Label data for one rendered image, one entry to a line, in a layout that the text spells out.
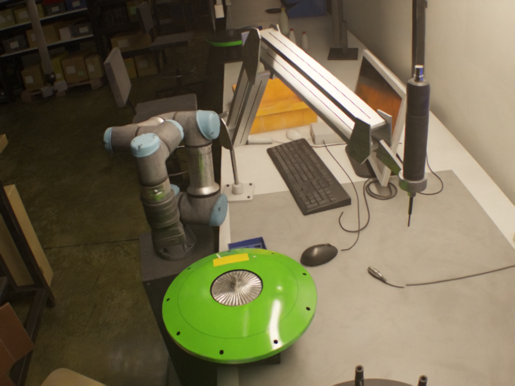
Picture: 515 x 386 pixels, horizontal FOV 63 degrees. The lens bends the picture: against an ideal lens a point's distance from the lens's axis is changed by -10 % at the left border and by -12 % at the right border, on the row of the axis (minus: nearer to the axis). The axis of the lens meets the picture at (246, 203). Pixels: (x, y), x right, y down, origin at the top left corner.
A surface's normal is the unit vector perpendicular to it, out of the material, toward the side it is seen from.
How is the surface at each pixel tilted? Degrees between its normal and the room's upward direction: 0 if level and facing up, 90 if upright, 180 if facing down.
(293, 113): 94
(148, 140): 5
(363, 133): 90
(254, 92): 126
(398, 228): 0
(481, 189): 0
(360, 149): 90
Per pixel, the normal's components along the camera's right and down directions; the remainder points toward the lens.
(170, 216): 0.63, 0.36
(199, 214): -0.26, 0.42
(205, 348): -0.27, -0.52
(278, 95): 0.15, 0.47
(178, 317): -0.45, -0.63
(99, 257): -0.11, -0.83
